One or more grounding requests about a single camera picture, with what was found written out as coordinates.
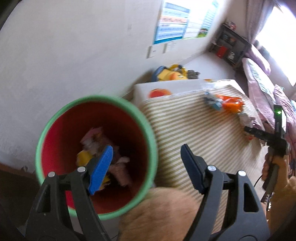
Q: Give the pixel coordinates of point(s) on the brown wooden furniture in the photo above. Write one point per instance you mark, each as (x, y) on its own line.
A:
(16, 197)

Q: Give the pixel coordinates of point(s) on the yellow wrapper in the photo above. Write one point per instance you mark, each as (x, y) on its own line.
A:
(83, 158)

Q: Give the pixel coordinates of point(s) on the pink bedding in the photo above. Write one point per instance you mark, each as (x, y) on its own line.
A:
(259, 88)

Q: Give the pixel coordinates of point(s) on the pale pink crumpled wrapper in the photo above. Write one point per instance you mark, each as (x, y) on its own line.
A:
(94, 140)

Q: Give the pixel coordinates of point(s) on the green-edged wall poster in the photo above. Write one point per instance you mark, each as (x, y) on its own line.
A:
(203, 20)

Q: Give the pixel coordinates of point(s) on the grey pink wrapper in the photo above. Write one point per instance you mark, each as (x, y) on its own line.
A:
(248, 120)

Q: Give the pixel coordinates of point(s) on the orange wrapper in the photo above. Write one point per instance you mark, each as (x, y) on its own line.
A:
(231, 104)

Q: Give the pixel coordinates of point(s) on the red box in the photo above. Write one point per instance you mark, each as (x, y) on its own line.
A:
(222, 51)

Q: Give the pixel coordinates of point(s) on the blue wrapper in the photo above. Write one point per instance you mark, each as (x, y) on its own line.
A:
(212, 102)

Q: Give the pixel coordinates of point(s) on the brown plush toy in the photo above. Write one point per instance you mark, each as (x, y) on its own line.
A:
(159, 215)

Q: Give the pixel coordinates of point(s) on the blue wall poster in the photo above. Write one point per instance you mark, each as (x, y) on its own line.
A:
(171, 23)

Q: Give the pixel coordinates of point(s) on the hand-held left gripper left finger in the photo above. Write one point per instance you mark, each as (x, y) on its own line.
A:
(101, 166)

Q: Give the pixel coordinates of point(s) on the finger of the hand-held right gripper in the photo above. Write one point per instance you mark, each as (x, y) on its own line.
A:
(256, 134)

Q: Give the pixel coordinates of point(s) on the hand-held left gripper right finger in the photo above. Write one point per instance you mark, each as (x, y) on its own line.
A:
(193, 166)

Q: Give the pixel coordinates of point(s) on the dark shelf unit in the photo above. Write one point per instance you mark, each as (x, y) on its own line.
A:
(233, 44)

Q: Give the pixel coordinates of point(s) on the grey toy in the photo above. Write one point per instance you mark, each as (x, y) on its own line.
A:
(193, 74)

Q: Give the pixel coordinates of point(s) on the red bin with green rim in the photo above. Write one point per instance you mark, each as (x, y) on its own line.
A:
(131, 125)

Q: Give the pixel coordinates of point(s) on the yellow toy vehicle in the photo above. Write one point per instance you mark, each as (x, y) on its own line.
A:
(171, 74)

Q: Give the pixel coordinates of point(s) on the person's right hand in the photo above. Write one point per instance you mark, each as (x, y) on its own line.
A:
(268, 169)

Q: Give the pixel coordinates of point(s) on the pale curtain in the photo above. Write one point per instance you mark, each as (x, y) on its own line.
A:
(259, 18)

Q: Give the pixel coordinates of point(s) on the person's right forearm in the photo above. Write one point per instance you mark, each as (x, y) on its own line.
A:
(285, 204)

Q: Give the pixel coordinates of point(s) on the striped cloth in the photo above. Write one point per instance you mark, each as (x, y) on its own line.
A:
(185, 125)

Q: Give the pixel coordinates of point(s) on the white box with orange print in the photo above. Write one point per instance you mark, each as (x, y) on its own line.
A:
(185, 87)

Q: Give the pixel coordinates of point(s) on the metal knob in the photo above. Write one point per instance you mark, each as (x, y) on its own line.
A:
(25, 168)

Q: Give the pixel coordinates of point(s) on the white wall socket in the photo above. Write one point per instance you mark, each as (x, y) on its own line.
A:
(153, 51)
(169, 47)

